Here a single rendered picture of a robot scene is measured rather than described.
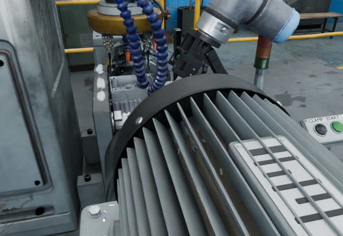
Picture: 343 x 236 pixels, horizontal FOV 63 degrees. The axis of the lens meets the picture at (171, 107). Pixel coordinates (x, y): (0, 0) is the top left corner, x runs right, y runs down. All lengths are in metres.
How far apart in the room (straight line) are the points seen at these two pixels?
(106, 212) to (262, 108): 0.26
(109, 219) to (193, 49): 0.46
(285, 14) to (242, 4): 0.11
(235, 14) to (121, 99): 0.35
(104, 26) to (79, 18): 3.24
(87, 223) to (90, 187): 0.41
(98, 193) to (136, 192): 0.63
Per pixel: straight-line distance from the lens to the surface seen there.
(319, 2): 6.85
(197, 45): 0.71
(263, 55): 1.23
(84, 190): 0.82
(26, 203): 0.79
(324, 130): 0.80
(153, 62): 1.00
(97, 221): 0.40
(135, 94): 0.75
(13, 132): 0.66
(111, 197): 0.51
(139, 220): 0.18
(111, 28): 0.66
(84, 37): 3.94
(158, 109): 0.22
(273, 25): 0.74
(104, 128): 0.68
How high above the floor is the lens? 1.46
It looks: 29 degrees down
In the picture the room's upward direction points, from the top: straight up
